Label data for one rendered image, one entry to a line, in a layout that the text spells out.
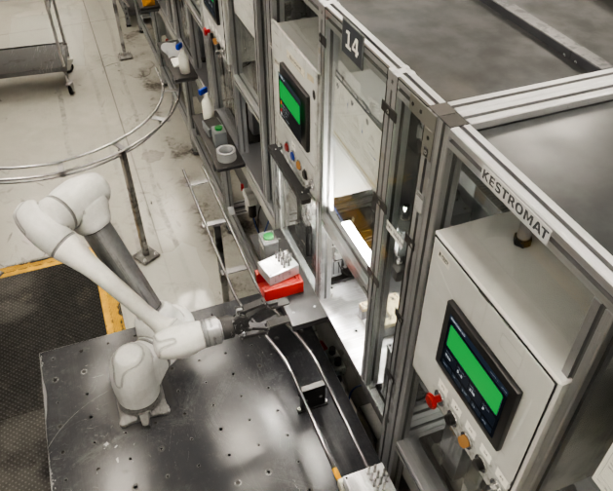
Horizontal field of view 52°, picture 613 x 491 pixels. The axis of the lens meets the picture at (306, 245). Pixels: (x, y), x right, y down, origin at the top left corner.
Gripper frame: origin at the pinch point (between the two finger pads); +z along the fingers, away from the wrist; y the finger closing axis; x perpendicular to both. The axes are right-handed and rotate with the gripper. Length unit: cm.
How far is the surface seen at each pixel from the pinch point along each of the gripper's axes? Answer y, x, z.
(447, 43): 88, -9, 43
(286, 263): -10.5, 31.4, 12.7
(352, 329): -21.5, 1.0, 27.0
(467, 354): 52, -69, 18
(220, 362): -44, 22, -19
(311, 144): 44, 25, 20
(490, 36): 88, -9, 54
